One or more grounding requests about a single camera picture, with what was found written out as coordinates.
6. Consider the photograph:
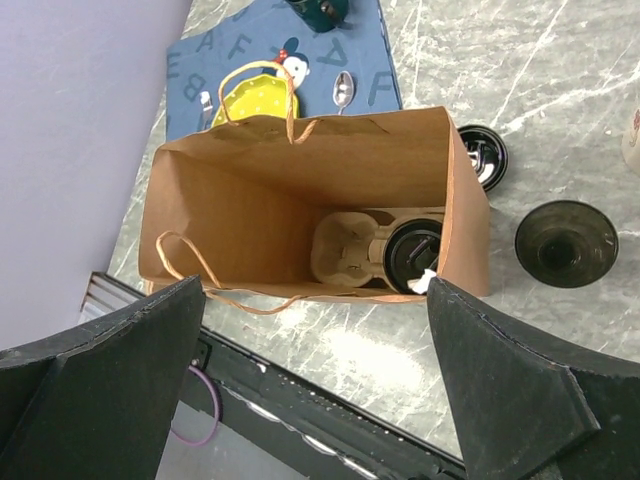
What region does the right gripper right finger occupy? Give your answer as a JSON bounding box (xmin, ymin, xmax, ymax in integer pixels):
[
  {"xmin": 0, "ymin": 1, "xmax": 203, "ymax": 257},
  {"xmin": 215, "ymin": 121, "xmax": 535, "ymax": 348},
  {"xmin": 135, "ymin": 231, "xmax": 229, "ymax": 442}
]
[{"xmin": 427, "ymin": 277, "xmax": 639, "ymax": 479}]

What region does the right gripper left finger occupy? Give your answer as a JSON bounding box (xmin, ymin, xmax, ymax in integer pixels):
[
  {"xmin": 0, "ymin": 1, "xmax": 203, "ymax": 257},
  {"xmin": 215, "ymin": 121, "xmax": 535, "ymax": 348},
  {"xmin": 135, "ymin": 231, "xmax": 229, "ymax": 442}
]
[{"xmin": 1, "ymin": 276, "xmax": 205, "ymax": 479}]

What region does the black plastic lid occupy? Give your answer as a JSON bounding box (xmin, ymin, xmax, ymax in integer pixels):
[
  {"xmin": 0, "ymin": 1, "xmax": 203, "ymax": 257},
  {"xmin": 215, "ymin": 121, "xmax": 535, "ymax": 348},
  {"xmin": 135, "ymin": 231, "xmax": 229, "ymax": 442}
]
[
  {"xmin": 458, "ymin": 125, "xmax": 509, "ymax": 192},
  {"xmin": 383, "ymin": 219, "xmax": 442, "ymax": 294}
]

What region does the brown paper bag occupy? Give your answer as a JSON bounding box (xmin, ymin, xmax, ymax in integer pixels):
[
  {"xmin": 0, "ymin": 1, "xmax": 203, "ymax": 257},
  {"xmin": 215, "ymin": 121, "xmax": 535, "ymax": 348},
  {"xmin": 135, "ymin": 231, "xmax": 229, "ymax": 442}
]
[{"xmin": 138, "ymin": 107, "xmax": 490, "ymax": 306}]

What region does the white stirrer in bag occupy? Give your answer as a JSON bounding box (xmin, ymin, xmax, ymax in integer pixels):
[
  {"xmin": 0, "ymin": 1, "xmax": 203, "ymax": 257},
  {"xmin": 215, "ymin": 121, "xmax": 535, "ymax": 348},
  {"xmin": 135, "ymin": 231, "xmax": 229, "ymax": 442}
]
[{"xmin": 407, "ymin": 269, "xmax": 437, "ymax": 295}]

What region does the silver fork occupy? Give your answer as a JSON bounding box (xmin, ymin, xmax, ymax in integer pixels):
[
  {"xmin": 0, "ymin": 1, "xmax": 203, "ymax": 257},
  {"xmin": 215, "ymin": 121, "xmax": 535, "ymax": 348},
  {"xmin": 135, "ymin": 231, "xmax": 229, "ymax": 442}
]
[{"xmin": 198, "ymin": 91, "xmax": 213, "ymax": 131}]

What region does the yellow dotted plate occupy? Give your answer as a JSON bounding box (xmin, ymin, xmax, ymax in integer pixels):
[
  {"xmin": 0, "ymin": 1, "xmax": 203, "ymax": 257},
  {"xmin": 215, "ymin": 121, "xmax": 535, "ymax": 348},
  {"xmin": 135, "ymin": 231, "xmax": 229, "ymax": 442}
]
[{"xmin": 211, "ymin": 74, "xmax": 289, "ymax": 128}]

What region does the blue letter placemat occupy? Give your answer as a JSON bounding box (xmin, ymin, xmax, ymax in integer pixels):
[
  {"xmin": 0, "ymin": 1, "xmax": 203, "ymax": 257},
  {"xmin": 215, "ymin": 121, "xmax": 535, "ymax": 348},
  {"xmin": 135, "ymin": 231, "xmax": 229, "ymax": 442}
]
[{"xmin": 166, "ymin": 1, "xmax": 402, "ymax": 140}]

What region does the silver spoon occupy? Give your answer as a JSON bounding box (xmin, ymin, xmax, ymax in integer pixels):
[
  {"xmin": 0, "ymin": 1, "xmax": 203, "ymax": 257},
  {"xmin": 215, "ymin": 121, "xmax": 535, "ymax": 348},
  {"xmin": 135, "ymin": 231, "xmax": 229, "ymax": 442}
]
[{"xmin": 332, "ymin": 71, "xmax": 355, "ymax": 115}]

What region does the cartoon character coaster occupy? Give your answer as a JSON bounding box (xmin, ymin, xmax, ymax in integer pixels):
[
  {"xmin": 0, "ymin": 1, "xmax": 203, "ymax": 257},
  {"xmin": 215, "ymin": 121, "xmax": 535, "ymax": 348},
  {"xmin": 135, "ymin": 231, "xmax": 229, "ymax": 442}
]
[{"xmin": 274, "ymin": 37, "xmax": 311, "ymax": 89}]

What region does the dark green mug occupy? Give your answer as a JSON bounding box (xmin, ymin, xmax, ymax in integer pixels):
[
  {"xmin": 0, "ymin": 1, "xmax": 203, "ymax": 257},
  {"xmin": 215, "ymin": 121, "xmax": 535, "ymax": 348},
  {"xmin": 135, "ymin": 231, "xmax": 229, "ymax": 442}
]
[{"xmin": 286, "ymin": 0, "xmax": 350, "ymax": 33}]

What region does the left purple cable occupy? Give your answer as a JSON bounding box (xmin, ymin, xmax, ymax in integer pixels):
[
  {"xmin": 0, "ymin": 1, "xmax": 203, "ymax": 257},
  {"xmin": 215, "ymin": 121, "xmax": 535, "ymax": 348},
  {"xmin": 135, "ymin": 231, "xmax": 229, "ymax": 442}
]
[{"xmin": 169, "ymin": 364, "xmax": 223, "ymax": 448}]

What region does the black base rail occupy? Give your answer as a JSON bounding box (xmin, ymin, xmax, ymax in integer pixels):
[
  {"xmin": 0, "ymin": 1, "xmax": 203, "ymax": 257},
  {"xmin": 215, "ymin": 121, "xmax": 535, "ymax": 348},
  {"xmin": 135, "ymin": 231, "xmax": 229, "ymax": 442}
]
[{"xmin": 79, "ymin": 272, "xmax": 471, "ymax": 480}]

